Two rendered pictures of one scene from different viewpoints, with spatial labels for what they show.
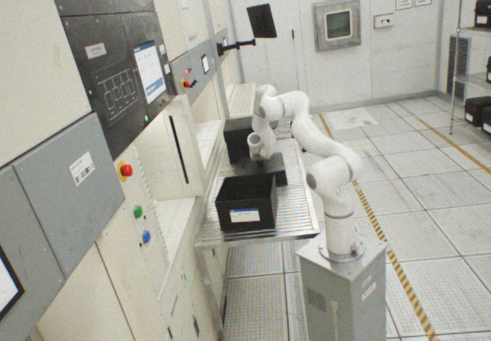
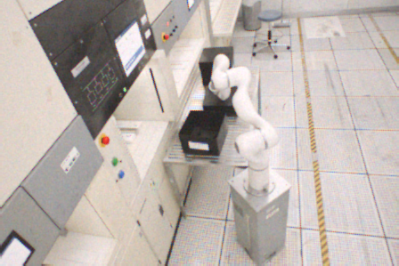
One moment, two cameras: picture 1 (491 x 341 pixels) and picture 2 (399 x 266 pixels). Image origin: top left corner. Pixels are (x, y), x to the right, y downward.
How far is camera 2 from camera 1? 0.56 m
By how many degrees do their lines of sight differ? 18
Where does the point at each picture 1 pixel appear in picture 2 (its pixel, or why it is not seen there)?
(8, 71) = (15, 128)
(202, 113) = (190, 31)
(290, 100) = (234, 76)
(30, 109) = (32, 143)
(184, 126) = (160, 76)
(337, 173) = (256, 146)
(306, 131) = (240, 107)
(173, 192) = (153, 116)
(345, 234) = (260, 179)
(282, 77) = not seen: outside the picture
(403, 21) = not seen: outside the picture
